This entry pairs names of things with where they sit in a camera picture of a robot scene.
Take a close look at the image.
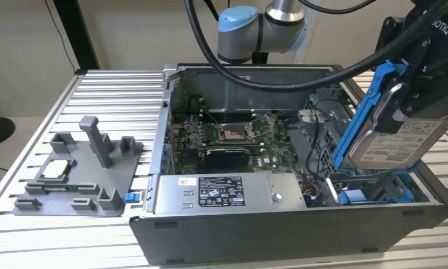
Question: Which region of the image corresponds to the green RAM stick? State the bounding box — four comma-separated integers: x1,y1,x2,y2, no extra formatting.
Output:
40,183,98,192

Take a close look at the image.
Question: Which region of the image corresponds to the silver power supply unit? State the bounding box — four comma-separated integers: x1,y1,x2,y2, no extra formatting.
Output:
152,173,308,211

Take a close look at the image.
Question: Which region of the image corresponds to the CPU socket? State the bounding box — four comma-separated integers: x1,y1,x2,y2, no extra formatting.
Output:
216,122,256,144

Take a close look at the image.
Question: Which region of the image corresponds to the silver CPU chip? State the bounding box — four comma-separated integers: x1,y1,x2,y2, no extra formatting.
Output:
40,161,74,178

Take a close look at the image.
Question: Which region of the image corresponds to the blue empty disk carrier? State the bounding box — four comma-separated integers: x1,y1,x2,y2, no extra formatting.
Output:
338,190,368,206

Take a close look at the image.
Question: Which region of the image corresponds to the black wire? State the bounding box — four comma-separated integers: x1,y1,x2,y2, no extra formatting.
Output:
306,95,356,180

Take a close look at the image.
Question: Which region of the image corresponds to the green motherboard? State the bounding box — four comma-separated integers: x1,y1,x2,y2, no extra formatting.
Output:
170,112,303,176

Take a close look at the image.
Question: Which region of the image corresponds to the grey plastic parts rack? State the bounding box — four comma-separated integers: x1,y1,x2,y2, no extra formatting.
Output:
13,116,146,218

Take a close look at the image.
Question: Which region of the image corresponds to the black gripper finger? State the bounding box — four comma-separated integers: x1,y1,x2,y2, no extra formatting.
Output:
403,55,448,119
376,63,416,135

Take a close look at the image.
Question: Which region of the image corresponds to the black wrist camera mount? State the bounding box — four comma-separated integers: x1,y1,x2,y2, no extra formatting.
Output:
375,16,407,55

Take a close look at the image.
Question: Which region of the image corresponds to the hard disk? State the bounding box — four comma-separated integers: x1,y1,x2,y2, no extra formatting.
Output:
332,58,448,172

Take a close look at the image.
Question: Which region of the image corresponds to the metal locking lever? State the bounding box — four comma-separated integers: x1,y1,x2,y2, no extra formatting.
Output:
203,108,226,127

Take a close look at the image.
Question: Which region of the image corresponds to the grey metal disk bay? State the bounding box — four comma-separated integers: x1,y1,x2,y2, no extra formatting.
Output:
287,78,412,208

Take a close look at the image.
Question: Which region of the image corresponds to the black upright post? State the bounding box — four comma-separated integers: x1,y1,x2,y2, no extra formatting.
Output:
54,0,102,74

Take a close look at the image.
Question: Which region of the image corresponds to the black graphics card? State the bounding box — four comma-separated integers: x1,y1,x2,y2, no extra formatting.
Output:
203,148,252,173

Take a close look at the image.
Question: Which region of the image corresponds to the black open PC case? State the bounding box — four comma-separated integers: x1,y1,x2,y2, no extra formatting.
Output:
128,63,448,266

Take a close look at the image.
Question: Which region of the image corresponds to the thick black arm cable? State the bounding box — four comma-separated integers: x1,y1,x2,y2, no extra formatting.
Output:
298,0,375,15
184,0,440,92

